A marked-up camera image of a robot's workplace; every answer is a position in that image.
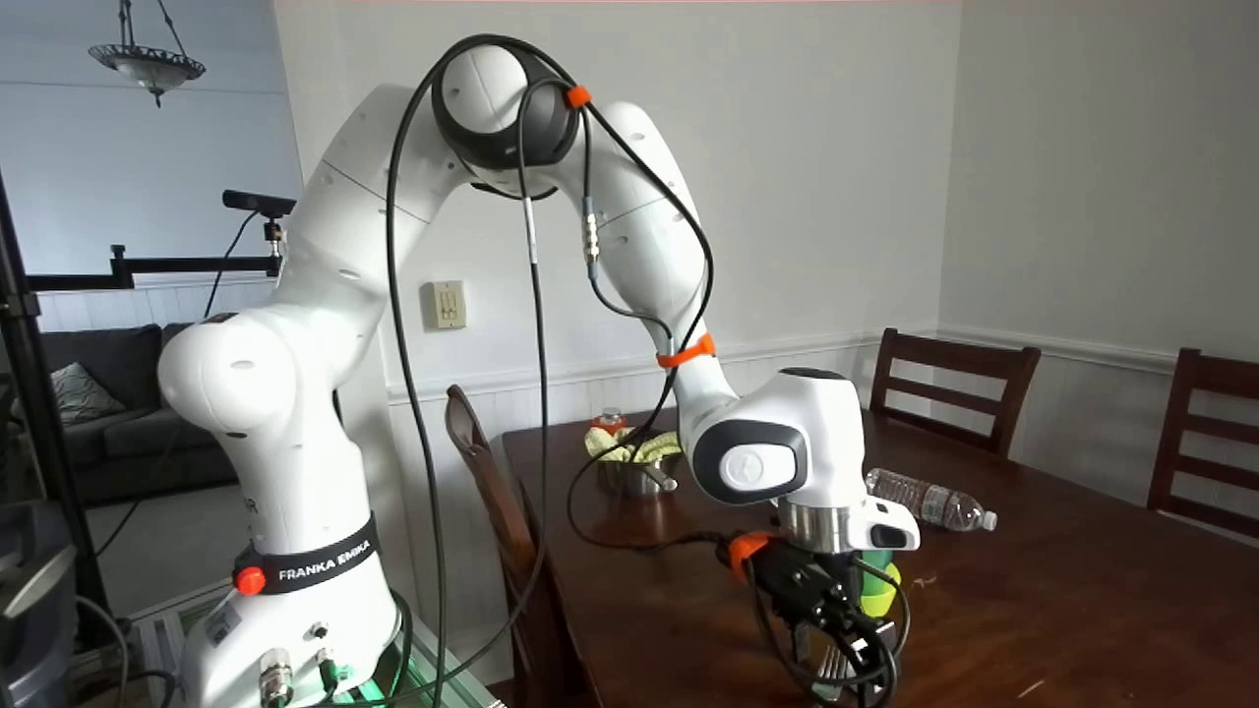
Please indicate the dark grey sofa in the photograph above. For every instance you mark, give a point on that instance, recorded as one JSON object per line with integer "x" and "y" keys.
{"x": 119, "y": 439}

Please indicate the black tripod stand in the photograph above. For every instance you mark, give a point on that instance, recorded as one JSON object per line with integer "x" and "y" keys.
{"x": 33, "y": 394}

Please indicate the black horizontal boom bar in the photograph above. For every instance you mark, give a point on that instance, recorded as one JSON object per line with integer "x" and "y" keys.
{"x": 160, "y": 263}

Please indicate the green robot mounting platform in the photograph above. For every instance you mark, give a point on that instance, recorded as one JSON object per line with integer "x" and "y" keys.
{"x": 446, "y": 682}

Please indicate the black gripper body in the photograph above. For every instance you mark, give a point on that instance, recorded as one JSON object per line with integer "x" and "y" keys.
{"x": 808, "y": 579}

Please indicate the yellow-green plastic bowl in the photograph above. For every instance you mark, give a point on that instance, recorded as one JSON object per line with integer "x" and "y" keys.
{"x": 880, "y": 591}

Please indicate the grey sofa pillow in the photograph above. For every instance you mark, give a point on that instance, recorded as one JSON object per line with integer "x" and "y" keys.
{"x": 85, "y": 394}

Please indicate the brown curved-back wooden chair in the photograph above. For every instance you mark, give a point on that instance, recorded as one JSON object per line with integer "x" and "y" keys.
{"x": 493, "y": 485}

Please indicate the black camera on stand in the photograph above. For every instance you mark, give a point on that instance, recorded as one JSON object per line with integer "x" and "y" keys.
{"x": 256, "y": 203}

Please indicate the yellow toy on table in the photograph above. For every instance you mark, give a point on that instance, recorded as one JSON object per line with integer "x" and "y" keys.
{"x": 629, "y": 448}

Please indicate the hanging ceiling chandelier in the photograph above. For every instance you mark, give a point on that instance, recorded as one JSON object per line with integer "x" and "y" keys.
{"x": 151, "y": 64}

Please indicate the beige wall switch plate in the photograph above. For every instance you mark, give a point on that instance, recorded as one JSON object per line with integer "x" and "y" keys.
{"x": 446, "y": 305}

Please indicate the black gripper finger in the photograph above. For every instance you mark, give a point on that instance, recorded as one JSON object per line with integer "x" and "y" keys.
{"x": 812, "y": 644}
{"x": 865, "y": 649}

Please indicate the dark slatted wooden chair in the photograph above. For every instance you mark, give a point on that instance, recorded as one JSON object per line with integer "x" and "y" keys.
{"x": 1214, "y": 375}
{"x": 952, "y": 352}

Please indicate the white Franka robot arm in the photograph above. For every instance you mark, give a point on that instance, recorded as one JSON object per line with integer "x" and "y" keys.
{"x": 299, "y": 394}

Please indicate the clear plastic water bottle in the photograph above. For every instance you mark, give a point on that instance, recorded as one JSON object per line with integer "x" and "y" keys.
{"x": 949, "y": 503}

